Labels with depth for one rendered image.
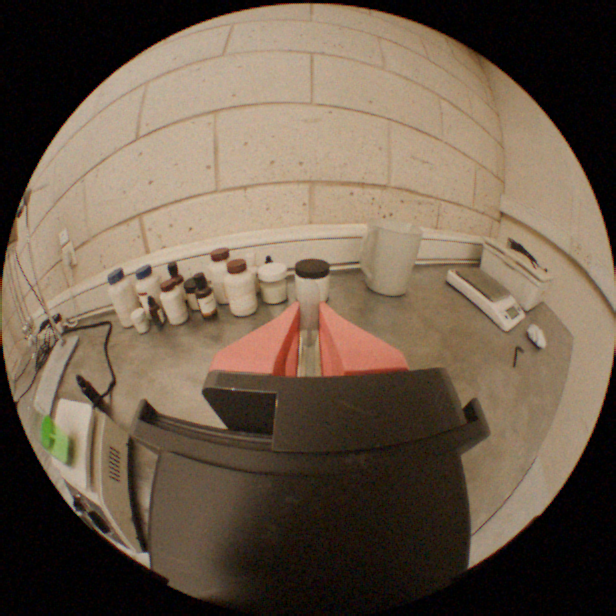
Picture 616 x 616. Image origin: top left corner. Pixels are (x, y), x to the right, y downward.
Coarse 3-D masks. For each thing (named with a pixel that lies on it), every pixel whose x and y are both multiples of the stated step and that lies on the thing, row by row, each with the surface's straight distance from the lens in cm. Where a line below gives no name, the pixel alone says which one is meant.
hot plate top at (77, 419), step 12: (60, 408) 37; (72, 408) 33; (84, 408) 30; (60, 420) 36; (72, 420) 32; (84, 420) 29; (72, 432) 31; (84, 432) 29; (84, 444) 28; (84, 456) 28; (60, 468) 34; (72, 468) 31; (84, 468) 28; (72, 480) 31; (84, 480) 28
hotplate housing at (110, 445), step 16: (96, 416) 31; (96, 432) 29; (112, 432) 30; (96, 448) 29; (112, 448) 30; (128, 448) 33; (96, 464) 29; (112, 464) 30; (128, 464) 33; (96, 480) 28; (112, 480) 30; (128, 480) 32; (96, 496) 29; (112, 496) 30; (128, 496) 32; (112, 512) 30; (128, 512) 32; (128, 528) 31; (128, 544) 32
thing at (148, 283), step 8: (136, 272) 49; (144, 272) 47; (144, 280) 48; (152, 280) 48; (136, 288) 49; (144, 288) 47; (152, 288) 48; (160, 288) 49; (144, 296) 48; (152, 296) 48; (144, 304) 50; (160, 304) 49
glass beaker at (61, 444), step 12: (36, 408) 31; (24, 420) 31; (36, 420) 26; (48, 420) 28; (36, 432) 27; (48, 432) 27; (60, 432) 29; (48, 444) 28; (60, 444) 28; (72, 444) 29; (60, 456) 29; (72, 456) 29
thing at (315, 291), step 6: (312, 282) 11; (312, 288) 11; (318, 288) 11; (312, 294) 11; (318, 294) 11; (312, 300) 11; (318, 300) 11; (312, 306) 11; (318, 306) 12; (312, 312) 11; (318, 312) 12; (312, 318) 12; (318, 318) 12; (312, 324) 12; (318, 324) 13; (312, 330) 12; (312, 336) 12; (312, 342) 13
